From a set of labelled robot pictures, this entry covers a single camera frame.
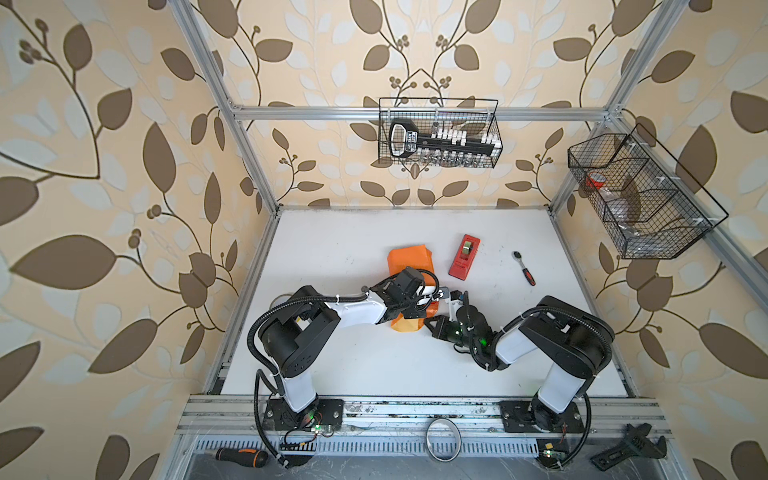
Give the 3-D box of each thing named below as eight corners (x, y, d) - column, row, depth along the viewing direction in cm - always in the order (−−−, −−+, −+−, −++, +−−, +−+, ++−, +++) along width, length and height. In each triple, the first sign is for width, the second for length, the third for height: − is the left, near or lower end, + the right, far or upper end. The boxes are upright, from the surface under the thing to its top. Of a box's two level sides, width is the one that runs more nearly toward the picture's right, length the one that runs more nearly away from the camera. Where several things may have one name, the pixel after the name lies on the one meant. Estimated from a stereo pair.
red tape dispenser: (447, 274, 103) (449, 263, 98) (460, 243, 112) (463, 232, 106) (465, 281, 101) (469, 270, 96) (477, 249, 110) (481, 238, 105)
